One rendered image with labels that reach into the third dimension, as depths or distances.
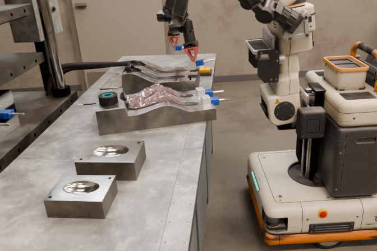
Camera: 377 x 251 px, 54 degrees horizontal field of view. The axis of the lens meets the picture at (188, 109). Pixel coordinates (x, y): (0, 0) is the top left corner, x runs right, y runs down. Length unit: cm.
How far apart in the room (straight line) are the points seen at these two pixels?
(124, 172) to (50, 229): 28
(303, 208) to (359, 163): 35
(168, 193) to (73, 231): 29
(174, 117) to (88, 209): 63
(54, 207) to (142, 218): 25
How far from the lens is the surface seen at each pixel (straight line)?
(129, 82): 190
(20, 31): 228
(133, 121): 155
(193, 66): 188
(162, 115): 155
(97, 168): 125
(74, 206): 111
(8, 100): 181
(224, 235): 220
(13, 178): 141
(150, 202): 113
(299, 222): 202
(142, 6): 433
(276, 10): 159
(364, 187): 206
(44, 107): 204
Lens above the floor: 147
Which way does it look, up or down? 23 degrees down
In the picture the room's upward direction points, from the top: 4 degrees counter-clockwise
